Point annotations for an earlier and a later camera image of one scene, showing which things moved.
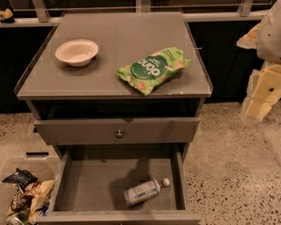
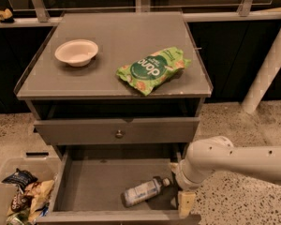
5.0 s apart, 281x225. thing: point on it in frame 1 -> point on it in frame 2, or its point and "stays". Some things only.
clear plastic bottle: x=143 y=191 stays
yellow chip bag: x=40 y=191 stays
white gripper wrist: x=273 y=37 -> x=183 y=179
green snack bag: x=151 y=71 stays
